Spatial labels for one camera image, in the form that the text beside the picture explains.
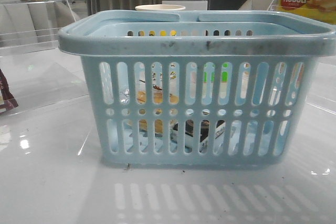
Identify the bread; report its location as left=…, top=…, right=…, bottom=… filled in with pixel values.
left=119, top=69, right=179, bottom=145

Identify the black white tissue pack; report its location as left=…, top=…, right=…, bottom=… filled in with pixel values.
left=171, top=120, right=225, bottom=152

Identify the light blue plastic basket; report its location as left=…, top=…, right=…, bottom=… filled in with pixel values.
left=58, top=10, right=335, bottom=166

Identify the clear acrylic display shelf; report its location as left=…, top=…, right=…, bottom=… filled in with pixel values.
left=1, top=0, right=87, bottom=117

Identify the grey armchair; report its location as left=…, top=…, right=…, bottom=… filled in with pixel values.
left=239, top=0, right=274, bottom=10

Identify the red nut snack packet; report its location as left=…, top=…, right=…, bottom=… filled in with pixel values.
left=0, top=70, right=18, bottom=113

